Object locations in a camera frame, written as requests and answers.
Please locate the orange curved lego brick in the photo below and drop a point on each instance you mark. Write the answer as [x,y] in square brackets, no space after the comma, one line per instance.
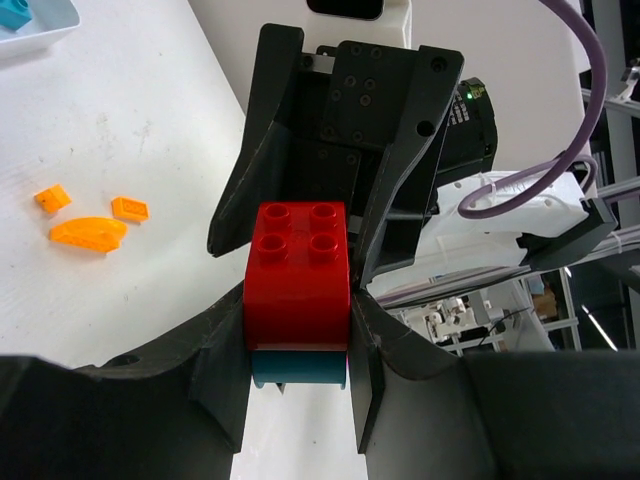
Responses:
[98,234]

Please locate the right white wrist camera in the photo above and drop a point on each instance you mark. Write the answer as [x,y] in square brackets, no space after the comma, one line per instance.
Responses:
[393,27]

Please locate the red lego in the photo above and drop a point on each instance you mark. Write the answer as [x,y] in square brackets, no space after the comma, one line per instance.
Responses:
[297,282]

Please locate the small orange lego brick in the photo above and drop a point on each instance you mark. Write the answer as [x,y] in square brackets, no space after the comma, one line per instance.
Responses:
[129,209]

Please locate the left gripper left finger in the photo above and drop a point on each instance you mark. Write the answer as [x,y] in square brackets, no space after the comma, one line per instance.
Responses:
[209,351]

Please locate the teal rounded lego brick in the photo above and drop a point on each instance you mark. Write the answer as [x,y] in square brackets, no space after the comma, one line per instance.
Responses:
[299,367]

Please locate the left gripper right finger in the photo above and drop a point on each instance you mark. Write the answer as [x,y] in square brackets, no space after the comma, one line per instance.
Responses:
[379,342]

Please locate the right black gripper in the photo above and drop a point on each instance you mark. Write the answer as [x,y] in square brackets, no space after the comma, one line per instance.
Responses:
[380,132]

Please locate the tiny orange lego stud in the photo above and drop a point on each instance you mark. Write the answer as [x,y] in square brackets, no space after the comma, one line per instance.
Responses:
[52,199]

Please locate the white divided sorting tray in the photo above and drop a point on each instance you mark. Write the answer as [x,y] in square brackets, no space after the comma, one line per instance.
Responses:
[51,21]

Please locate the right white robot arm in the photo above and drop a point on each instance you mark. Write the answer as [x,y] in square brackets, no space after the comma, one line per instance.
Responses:
[560,225]

